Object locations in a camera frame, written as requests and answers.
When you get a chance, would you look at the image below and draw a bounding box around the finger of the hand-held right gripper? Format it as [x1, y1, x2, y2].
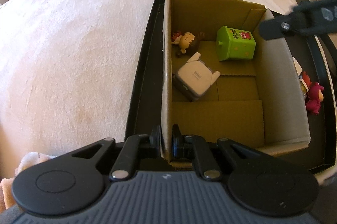
[290, 0, 337, 16]
[259, 13, 337, 41]

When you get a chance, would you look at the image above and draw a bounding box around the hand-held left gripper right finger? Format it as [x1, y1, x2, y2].
[172, 126, 264, 182]

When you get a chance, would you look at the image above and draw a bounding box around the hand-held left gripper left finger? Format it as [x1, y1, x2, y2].
[71, 125, 162, 182]

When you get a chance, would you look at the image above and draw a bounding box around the green toy box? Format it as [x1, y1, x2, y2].
[216, 26, 256, 62]

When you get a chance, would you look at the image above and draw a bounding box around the cardboard box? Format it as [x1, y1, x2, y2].
[160, 0, 312, 162]

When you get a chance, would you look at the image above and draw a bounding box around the black tray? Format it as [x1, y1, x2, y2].
[124, 0, 337, 174]

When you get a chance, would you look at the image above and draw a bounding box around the white cube device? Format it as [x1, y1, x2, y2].
[172, 52, 221, 102]

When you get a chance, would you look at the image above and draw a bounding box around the brown-haired doll figure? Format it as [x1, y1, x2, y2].
[172, 30, 206, 58]

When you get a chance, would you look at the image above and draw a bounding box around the white charger plug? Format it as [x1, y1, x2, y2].
[293, 57, 304, 77]

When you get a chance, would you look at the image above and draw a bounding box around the red and yellow figure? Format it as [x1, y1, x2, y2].
[299, 71, 312, 98]

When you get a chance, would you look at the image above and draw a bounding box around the pink bear toy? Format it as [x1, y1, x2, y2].
[305, 82, 325, 115]

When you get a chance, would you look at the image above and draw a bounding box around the white bed sheet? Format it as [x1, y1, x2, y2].
[0, 0, 337, 188]

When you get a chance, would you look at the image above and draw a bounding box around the pink printed cloth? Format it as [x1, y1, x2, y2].
[0, 151, 52, 216]

